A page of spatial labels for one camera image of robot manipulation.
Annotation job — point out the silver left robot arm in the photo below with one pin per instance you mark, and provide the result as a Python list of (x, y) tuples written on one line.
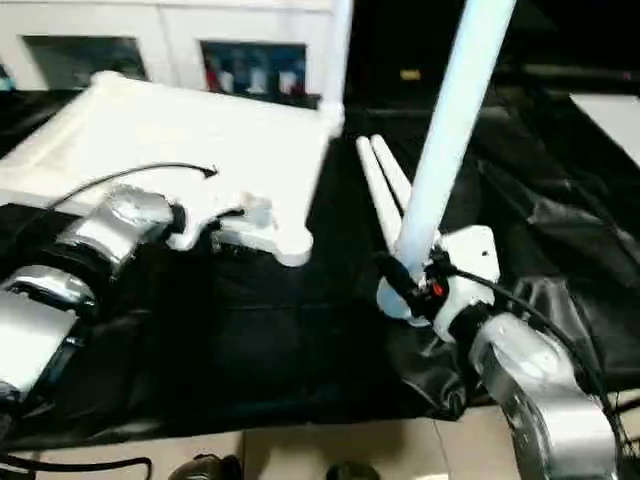
[(100, 235)]

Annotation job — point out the black fabric covered furniture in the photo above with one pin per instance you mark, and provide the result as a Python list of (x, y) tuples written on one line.
[(430, 45)]

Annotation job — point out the white patterned figure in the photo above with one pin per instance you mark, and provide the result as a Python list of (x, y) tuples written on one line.
[(257, 80)]

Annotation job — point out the small white cup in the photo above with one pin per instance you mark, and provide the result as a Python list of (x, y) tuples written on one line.
[(227, 82)]

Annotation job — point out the black table mat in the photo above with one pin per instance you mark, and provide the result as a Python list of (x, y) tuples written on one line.
[(300, 325)]

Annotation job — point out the long black pole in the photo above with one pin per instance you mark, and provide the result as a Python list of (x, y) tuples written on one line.
[(575, 74)]

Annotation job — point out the white plastic table leg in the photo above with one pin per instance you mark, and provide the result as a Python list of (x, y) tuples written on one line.
[(375, 185), (395, 170), (450, 125), (337, 55)]

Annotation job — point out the red white bottle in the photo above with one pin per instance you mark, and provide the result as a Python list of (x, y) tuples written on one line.
[(214, 75)]

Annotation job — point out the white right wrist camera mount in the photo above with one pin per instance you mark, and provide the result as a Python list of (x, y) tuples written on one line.
[(472, 270)]

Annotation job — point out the white flat board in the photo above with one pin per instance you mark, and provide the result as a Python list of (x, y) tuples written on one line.
[(610, 122)]

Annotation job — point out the white plastic table top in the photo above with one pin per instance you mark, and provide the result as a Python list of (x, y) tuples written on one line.
[(175, 135)]

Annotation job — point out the white glass-door cabinet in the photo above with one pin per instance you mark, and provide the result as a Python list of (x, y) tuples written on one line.
[(165, 30)]

